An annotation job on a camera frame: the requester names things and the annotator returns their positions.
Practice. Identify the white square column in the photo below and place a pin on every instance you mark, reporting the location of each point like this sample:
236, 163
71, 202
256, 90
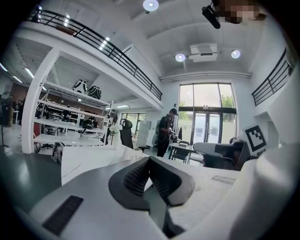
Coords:
37, 103

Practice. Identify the black round patterned vase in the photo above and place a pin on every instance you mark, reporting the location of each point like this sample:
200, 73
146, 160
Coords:
95, 92

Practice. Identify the white panel board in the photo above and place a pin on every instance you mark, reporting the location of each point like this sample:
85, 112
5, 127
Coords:
143, 133

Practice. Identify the long black balcony railing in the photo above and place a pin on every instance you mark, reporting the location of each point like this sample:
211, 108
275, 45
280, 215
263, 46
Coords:
122, 56

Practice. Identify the black high-back office chair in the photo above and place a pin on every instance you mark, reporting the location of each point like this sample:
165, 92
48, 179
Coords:
126, 134

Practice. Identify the grey lounge chair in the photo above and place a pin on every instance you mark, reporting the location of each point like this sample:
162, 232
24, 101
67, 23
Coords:
208, 150

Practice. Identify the short black balcony railing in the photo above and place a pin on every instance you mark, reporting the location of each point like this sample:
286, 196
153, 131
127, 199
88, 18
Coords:
272, 79

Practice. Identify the white shelving rack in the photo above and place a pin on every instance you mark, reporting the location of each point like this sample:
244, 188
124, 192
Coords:
70, 127

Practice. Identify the white meeting table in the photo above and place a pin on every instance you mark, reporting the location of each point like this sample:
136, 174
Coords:
181, 147

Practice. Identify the person's head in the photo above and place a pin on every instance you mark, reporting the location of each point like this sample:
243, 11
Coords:
236, 10

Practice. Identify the glass entrance doors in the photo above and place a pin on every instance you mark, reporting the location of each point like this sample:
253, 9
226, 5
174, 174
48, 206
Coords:
207, 114

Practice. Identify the white marble table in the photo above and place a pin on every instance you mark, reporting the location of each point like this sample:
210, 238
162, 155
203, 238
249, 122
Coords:
93, 157

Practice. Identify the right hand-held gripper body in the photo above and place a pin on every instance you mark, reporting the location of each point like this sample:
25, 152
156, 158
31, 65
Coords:
269, 187

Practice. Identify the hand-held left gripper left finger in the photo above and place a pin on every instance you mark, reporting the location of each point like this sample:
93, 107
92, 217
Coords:
134, 181

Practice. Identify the round ceiling light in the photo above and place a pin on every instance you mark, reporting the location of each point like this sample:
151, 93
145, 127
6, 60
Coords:
150, 4
180, 57
235, 53

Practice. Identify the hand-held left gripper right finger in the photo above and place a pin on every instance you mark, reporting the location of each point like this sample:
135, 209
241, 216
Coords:
170, 181

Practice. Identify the black and white striped vase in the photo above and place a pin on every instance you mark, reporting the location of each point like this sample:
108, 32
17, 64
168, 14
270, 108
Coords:
79, 86

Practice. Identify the white ceiling air conditioner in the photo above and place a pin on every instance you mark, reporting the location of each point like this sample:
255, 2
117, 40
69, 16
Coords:
202, 52

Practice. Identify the white orchid flowers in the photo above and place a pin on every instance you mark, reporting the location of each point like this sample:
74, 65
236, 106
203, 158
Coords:
116, 128

